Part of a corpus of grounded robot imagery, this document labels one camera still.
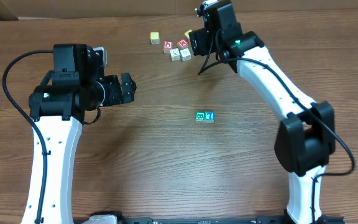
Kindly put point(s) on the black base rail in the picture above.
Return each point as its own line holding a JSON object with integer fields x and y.
{"x": 147, "y": 220}

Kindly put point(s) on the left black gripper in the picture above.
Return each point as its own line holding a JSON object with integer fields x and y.
{"x": 126, "y": 88}

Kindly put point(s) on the blue block letter L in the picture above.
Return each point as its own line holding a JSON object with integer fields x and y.
{"x": 209, "y": 117}

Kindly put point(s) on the red block letter E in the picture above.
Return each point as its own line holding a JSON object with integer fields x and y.
{"x": 182, "y": 44}

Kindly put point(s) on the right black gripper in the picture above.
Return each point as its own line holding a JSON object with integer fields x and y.
{"x": 198, "y": 42}

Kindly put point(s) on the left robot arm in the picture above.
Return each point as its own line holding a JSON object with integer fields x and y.
{"x": 58, "y": 105}

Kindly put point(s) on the yellow block far left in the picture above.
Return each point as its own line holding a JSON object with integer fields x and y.
{"x": 154, "y": 38}

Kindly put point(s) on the yellow block upper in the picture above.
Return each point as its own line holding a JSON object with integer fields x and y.
{"x": 187, "y": 34}

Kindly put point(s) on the yellow block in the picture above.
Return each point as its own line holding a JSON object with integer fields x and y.
{"x": 187, "y": 34}
{"x": 154, "y": 38}

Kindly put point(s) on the white block left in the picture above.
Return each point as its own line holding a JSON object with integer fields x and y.
{"x": 175, "y": 54}

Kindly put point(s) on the green block letter B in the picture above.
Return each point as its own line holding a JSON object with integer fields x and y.
{"x": 199, "y": 117}

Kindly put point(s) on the white block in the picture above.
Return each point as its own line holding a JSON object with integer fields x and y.
{"x": 185, "y": 54}
{"x": 175, "y": 54}

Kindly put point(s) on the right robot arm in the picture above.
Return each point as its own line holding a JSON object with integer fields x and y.
{"x": 304, "y": 141}

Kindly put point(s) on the red block with circle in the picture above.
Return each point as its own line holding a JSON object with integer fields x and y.
{"x": 167, "y": 46}

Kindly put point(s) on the white block right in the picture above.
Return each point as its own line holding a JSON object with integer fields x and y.
{"x": 185, "y": 54}

